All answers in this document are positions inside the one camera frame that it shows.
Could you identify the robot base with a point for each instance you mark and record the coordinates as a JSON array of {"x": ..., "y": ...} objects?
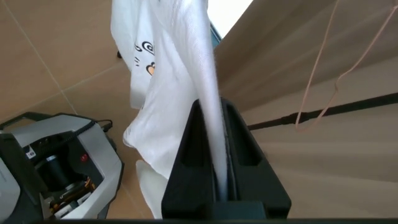
[{"x": 99, "y": 161}]

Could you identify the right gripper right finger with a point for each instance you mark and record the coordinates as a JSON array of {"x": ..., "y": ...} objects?
[{"x": 258, "y": 189}]

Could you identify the pink clothes hanger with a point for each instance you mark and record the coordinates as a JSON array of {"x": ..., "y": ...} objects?
[{"x": 314, "y": 68}]

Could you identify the black clothes rack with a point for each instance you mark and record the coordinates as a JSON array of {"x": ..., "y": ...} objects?
[{"x": 357, "y": 105}]

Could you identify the white printed t-shirt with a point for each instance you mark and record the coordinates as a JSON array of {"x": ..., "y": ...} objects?
[{"x": 174, "y": 93}]

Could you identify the window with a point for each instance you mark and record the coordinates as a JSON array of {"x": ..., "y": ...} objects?
[{"x": 227, "y": 12}]

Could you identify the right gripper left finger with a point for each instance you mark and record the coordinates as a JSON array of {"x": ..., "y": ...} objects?
[{"x": 189, "y": 186}]

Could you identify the beige curtain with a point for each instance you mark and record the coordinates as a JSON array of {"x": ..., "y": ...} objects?
[{"x": 311, "y": 168}]

